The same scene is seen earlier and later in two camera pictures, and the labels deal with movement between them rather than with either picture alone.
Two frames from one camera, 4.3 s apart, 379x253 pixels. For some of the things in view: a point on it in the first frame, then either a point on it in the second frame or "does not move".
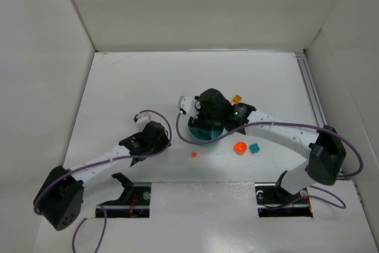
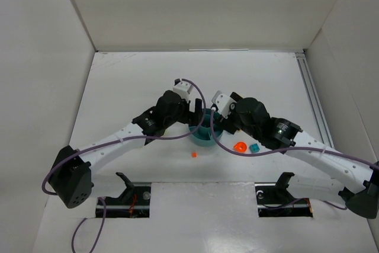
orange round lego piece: x=240 y=147 does not move
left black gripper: x=160 y=141 -> x=193 y=115
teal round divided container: x=206 y=134 does not move
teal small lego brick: x=254 y=148 does not move
